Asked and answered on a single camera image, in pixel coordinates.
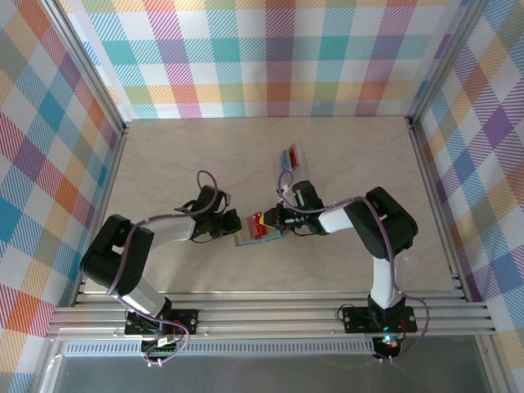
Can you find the green card holder wallet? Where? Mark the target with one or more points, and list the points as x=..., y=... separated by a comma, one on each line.
x=272, y=238

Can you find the red credit card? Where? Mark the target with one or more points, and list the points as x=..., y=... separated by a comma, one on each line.
x=294, y=156
x=256, y=227

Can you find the clear acrylic card stand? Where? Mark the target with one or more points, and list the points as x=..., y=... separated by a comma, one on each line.
x=303, y=163

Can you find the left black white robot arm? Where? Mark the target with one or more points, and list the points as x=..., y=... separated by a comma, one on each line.
x=110, y=258

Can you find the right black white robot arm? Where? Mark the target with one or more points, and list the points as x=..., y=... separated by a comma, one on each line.
x=380, y=229

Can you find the grey metal bottom panel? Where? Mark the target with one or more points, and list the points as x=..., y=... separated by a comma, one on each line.
x=266, y=374

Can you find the aluminium frame cross rail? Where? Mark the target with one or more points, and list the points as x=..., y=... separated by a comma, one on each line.
x=266, y=317

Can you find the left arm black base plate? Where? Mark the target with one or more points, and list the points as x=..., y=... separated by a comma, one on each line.
x=184, y=321

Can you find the aluminium frame side rail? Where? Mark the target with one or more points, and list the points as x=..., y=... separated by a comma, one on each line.
x=434, y=196
x=100, y=213

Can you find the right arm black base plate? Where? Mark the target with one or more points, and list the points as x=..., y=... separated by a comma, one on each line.
x=356, y=321

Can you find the aluminium frame post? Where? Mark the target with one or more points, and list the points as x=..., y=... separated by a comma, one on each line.
x=448, y=61
x=88, y=69

